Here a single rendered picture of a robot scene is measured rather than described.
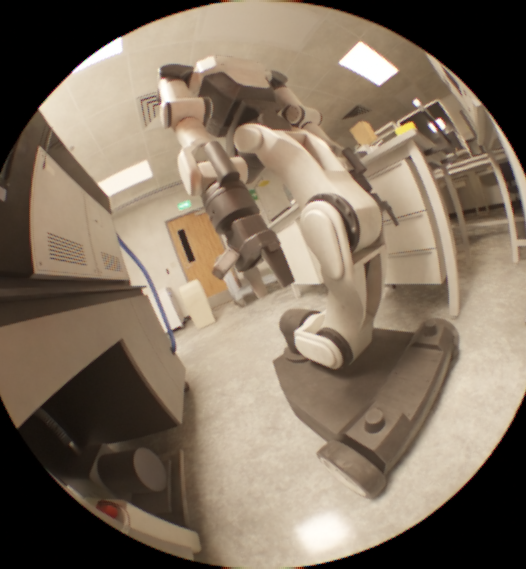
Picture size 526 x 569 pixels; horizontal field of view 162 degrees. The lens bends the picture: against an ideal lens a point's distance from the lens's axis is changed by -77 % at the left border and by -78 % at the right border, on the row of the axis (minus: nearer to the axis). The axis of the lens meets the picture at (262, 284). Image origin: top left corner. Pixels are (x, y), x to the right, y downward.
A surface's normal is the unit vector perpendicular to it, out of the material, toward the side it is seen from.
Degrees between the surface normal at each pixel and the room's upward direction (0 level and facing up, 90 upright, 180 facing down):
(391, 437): 45
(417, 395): 0
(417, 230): 90
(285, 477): 0
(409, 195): 90
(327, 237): 90
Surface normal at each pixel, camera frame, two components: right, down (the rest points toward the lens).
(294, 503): -0.38, -0.92
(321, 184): -0.83, 0.40
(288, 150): -0.58, 0.74
